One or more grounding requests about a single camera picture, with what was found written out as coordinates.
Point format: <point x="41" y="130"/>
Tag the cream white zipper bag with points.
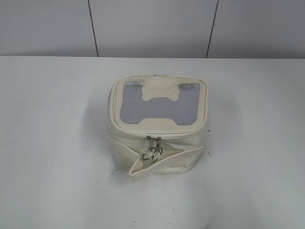
<point x="157" y="123"/>

